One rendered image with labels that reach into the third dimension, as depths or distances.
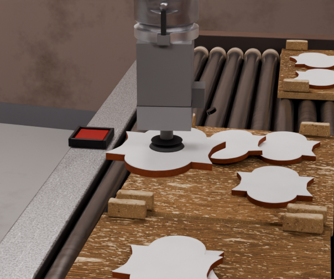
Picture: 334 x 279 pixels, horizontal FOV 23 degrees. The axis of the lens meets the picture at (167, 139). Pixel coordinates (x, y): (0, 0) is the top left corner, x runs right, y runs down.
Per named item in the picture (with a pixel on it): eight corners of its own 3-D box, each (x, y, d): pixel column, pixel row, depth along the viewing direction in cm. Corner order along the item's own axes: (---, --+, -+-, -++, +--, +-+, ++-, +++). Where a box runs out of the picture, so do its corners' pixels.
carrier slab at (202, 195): (108, 216, 128) (108, 207, 127) (161, 130, 166) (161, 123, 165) (332, 237, 121) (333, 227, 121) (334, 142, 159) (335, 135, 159)
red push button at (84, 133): (73, 145, 159) (73, 138, 159) (81, 134, 165) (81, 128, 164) (103, 146, 158) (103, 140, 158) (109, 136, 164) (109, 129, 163)
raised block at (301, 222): (282, 232, 120) (283, 215, 119) (282, 226, 121) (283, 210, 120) (323, 235, 119) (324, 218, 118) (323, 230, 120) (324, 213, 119)
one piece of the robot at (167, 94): (218, 13, 88) (215, 153, 93) (219, -3, 96) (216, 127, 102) (129, 11, 88) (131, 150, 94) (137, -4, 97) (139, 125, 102)
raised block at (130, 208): (107, 217, 124) (107, 201, 123) (110, 212, 126) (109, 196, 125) (145, 220, 123) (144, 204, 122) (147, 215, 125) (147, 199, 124)
